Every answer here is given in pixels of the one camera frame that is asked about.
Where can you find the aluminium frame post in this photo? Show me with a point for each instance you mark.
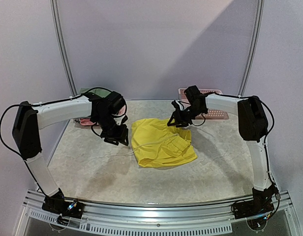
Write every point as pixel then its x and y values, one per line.
pixel 253 46
pixel 61 44

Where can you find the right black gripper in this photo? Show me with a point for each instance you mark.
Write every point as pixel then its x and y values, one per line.
pixel 182 116

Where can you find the right aluminium frame post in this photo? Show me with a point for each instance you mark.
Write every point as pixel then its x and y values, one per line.
pixel 253 46

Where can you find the pink plastic basket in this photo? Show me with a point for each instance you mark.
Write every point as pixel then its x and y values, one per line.
pixel 212 114

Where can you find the aluminium front rail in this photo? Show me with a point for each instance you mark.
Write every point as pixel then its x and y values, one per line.
pixel 201 219

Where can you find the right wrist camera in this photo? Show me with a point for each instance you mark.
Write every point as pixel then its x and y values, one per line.
pixel 177 105

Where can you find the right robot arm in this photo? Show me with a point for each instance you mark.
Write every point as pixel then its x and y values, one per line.
pixel 252 121

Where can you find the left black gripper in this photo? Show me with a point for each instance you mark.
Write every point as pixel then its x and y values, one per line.
pixel 120 136

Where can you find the yellow garment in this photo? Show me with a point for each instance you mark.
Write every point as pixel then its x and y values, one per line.
pixel 157 145

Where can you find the left aluminium frame post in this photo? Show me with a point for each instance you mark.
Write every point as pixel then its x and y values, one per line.
pixel 61 44

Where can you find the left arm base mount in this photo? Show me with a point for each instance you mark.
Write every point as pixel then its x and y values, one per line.
pixel 63 207

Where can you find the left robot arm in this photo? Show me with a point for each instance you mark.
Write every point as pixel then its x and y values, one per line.
pixel 31 118

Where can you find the green tank top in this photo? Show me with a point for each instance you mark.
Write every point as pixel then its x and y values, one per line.
pixel 94 92

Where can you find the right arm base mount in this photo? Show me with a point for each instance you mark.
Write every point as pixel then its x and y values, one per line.
pixel 264 204

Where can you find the folded pink garment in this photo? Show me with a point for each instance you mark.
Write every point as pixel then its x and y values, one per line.
pixel 87 122

